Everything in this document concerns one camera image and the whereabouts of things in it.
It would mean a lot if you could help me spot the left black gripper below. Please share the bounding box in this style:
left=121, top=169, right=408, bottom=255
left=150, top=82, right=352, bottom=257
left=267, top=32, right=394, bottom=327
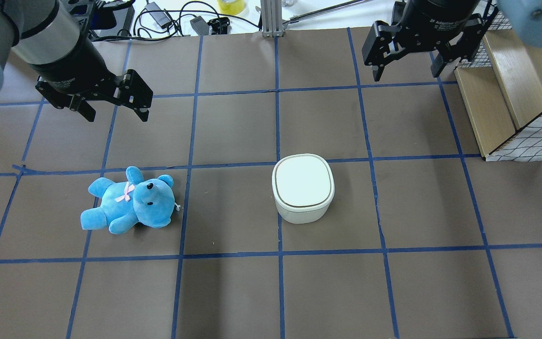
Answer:
left=11, top=1, right=154, bottom=123

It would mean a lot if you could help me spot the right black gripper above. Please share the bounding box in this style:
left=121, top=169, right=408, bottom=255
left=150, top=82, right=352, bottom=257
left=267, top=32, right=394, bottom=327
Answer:
left=362, top=0, right=486, bottom=82

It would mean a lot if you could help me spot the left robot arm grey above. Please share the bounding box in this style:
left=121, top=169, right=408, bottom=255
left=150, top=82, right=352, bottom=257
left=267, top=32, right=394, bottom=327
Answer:
left=0, top=0, right=153, bottom=122

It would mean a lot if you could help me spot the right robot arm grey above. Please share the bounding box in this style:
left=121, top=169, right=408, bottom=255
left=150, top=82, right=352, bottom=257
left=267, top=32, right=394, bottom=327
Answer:
left=362, top=0, right=542, bottom=81

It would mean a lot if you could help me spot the white trash can with lid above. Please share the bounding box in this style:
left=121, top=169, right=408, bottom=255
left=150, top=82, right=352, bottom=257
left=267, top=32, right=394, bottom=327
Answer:
left=271, top=153, right=335, bottom=225

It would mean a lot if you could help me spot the black power adapter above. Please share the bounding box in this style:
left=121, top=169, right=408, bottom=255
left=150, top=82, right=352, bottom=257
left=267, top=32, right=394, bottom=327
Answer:
left=144, top=2, right=173, bottom=29

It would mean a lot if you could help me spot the blue teddy bear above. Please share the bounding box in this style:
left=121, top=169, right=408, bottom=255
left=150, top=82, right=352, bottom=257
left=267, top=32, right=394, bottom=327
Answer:
left=80, top=167, right=181, bottom=234

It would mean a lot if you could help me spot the grey power brick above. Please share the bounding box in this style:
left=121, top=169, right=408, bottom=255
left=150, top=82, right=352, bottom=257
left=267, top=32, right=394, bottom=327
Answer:
left=190, top=16, right=211, bottom=36

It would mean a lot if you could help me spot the black clamp device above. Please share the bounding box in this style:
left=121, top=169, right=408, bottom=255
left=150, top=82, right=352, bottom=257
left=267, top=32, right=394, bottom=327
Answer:
left=207, top=17, right=231, bottom=36

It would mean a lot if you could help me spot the yellow tape roll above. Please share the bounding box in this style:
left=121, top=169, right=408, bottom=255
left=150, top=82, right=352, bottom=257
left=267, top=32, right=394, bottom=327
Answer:
left=217, top=0, right=247, bottom=16

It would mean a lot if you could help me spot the black cable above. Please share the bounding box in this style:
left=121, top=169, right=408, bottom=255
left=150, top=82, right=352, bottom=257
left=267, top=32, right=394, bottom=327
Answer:
left=93, top=0, right=262, bottom=42

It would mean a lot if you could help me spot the wooden shelf with wire grid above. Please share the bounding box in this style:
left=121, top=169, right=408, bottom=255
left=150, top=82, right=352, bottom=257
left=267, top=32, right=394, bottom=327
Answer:
left=454, top=14, right=542, bottom=162

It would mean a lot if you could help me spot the aluminium frame post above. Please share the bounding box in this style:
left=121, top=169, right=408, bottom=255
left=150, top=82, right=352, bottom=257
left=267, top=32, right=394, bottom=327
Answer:
left=260, top=0, right=285, bottom=37

